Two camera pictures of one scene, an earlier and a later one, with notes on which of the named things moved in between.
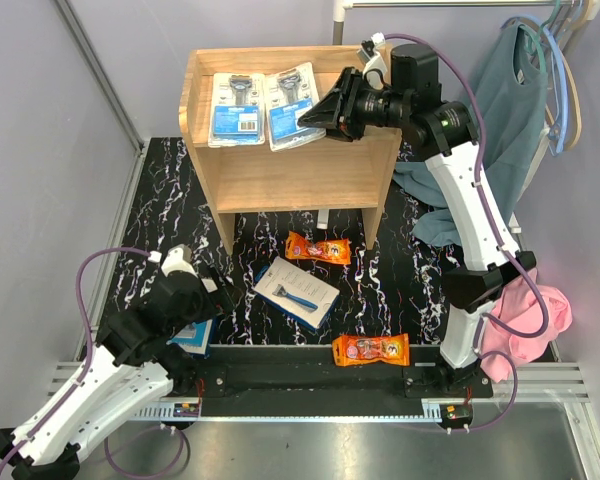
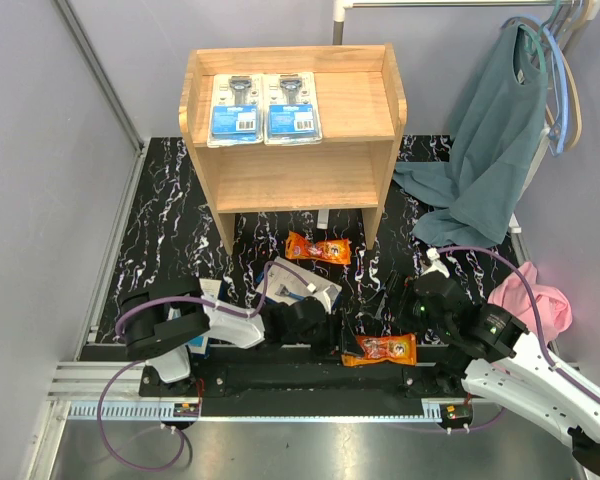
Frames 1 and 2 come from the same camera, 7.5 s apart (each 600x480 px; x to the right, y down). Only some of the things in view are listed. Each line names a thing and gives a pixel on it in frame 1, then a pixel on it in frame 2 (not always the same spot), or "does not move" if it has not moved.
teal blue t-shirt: (513, 82) does not move
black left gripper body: (220, 299) -> (319, 338)
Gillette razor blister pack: (237, 110) does not move
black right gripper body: (375, 108) -> (437, 320)
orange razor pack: (337, 251) does not move
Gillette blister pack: (290, 94) does not move
